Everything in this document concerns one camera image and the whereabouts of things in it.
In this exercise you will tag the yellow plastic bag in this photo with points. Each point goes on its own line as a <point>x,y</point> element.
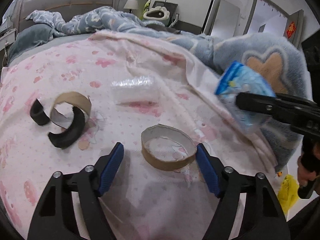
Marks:
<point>287,192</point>

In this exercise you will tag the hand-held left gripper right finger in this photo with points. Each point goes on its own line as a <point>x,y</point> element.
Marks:
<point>207,170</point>

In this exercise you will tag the clear plastic wrap wad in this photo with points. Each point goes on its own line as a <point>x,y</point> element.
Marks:
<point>135,90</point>

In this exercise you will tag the yellow green cloth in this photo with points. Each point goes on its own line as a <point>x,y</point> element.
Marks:
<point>147,5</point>

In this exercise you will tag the blue fleece blanket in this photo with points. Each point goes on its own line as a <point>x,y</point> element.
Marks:
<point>287,55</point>

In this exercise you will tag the blue cloud print duvet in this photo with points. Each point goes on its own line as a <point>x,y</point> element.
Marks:
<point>95,21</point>

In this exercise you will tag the white curved device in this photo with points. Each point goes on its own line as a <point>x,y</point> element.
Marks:
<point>175,20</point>

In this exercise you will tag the red paper decoration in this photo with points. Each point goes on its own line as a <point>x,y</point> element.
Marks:
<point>290,30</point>

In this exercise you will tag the small black curled strip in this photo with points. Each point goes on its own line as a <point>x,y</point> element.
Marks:
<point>38,112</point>

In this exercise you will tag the grey upholstered bed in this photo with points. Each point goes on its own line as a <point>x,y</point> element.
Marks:
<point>70,2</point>

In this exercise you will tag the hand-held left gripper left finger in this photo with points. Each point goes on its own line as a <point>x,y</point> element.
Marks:
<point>110,170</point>

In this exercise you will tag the blue snack packet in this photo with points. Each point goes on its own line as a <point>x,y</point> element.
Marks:
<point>245,82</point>

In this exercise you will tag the grey door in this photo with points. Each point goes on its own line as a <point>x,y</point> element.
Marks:
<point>298,25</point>

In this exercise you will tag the white vanity desk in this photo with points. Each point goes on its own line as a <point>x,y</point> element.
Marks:
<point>6,37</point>

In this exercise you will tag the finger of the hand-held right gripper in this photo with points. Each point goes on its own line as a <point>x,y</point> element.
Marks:
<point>260,103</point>
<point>300,100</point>

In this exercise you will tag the pink printed blanket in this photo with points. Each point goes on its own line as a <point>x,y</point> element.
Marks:
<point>150,55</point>

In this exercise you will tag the cone shade table lamp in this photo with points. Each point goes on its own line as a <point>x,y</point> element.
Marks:
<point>131,4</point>

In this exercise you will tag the grey cat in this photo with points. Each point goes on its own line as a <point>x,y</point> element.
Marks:
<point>162,28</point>

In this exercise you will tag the black framed panel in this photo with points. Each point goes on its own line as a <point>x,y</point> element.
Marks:
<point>172,6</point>

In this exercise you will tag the grey blue pillow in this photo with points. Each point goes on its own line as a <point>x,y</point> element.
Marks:
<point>30,37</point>

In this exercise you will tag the torn brown cardboard strip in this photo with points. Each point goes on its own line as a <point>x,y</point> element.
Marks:
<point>80,100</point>

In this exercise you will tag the white wardrobe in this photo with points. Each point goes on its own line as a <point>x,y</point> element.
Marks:
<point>195,2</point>

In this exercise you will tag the large black curled strip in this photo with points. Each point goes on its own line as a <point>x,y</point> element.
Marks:
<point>75,132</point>

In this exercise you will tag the person's right hand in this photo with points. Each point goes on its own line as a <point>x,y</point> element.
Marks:
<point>301,172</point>

